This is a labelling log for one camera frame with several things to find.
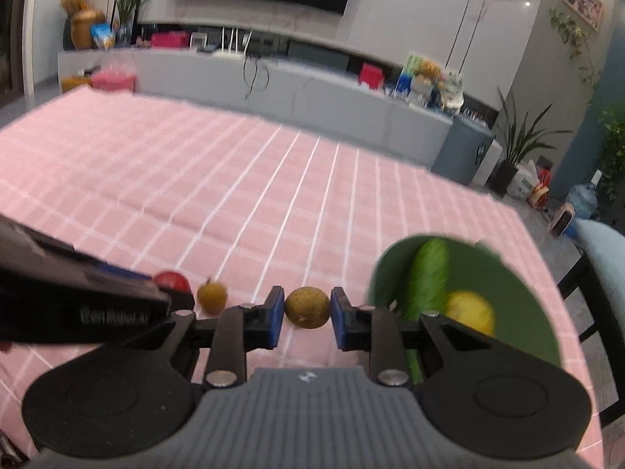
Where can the black bench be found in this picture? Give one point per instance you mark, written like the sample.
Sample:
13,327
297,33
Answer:
600,376

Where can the hanging vine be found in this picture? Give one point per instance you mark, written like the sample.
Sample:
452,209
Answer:
573,34

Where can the framed wall picture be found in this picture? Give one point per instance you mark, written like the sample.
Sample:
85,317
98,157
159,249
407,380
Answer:
582,1

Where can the large yellow-green citrus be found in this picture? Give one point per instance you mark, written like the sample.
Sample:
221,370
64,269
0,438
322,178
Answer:
468,312

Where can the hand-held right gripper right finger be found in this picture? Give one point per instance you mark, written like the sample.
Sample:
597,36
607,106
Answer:
339,320

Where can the small space heater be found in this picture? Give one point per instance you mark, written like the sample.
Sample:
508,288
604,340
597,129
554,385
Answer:
561,220

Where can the white plastic bag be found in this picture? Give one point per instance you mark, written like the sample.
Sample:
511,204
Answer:
522,183

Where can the blue snack packet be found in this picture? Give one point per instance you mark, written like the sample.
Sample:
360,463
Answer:
102,36

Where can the dried flowers in golden vase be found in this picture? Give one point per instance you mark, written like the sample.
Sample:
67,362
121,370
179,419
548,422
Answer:
85,24

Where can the pink plastic container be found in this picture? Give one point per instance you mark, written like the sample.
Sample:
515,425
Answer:
113,79

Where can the red box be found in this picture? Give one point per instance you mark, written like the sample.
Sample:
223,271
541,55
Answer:
371,75

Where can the potted plant in black pot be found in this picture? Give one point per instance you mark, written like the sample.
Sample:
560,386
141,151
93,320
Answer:
505,176

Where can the plant in glass vase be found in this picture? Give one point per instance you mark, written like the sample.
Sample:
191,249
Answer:
128,10

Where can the leafy green plant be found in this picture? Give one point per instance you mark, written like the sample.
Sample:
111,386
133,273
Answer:
614,151

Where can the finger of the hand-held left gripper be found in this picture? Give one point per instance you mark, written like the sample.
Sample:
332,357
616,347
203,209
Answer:
122,272

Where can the red cherry tomato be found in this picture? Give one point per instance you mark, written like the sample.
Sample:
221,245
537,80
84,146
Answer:
171,282

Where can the printed picture card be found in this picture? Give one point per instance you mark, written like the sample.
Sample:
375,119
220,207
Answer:
415,62

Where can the blue water jug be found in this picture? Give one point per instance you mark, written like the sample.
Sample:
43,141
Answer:
583,200

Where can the grey television console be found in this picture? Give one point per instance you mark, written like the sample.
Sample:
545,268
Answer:
317,93

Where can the green cucumber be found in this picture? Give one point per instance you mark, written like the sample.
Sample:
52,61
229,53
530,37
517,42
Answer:
429,273

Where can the pink checked tablecloth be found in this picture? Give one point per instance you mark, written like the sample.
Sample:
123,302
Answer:
195,180

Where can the red and yellow bag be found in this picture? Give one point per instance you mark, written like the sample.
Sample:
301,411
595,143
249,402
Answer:
539,194

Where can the pink box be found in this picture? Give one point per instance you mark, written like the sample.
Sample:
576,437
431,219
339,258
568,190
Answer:
168,40

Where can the white router with antennas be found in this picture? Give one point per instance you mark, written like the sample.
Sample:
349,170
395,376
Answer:
232,52

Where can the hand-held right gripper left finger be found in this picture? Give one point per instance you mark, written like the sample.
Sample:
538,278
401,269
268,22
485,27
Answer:
276,317

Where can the green colander bowl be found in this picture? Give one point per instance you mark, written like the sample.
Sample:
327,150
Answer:
512,293

